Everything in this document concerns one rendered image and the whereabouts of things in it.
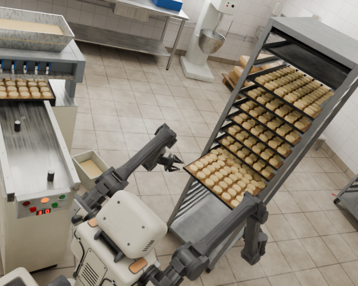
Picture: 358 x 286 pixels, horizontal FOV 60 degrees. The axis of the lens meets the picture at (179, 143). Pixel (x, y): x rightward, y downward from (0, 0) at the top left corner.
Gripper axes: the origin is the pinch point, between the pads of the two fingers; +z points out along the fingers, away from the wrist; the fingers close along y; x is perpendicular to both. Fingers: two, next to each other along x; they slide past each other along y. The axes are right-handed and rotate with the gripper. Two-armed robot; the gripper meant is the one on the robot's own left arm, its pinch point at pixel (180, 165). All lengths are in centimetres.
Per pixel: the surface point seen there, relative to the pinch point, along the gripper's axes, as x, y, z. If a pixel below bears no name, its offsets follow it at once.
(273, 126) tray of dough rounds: 14, -50, 31
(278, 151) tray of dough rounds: 21, -40, 39
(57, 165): 15, 12, -70
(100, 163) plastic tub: -78, 69, -36
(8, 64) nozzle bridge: -31, -13, -112
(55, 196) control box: 34, 17, -66
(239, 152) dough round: 4.5, -23.6, 28.5
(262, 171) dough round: 17.0, -23.0, 40.9
